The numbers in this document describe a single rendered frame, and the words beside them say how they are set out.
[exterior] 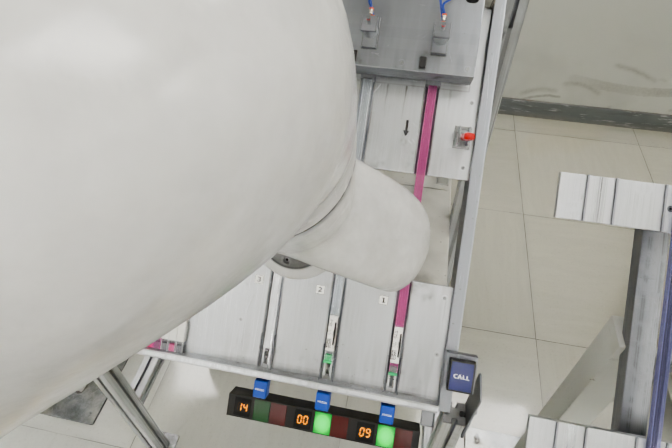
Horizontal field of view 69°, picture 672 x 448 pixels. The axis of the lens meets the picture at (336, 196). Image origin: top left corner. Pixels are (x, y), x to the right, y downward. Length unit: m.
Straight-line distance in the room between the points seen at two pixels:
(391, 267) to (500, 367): 1.43
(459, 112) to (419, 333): 0.38
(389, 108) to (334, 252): 0.54
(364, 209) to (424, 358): 0.56
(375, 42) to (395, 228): 0.49
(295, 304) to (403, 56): 0.45
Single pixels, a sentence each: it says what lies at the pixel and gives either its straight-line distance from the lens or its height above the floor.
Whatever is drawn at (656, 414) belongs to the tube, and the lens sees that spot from 0.89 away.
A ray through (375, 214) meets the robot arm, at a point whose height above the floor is 1.28.
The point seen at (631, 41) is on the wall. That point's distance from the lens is 2.71.
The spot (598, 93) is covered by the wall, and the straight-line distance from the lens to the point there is 2.82.
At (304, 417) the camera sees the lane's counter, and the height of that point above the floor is 0.66.
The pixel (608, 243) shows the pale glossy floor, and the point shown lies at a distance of 2.28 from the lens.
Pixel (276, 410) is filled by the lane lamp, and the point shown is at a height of 0.66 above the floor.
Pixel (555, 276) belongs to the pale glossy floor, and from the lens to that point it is 2.07.
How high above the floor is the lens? 1.53
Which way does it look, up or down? 45 degrees down
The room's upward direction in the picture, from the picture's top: straight up
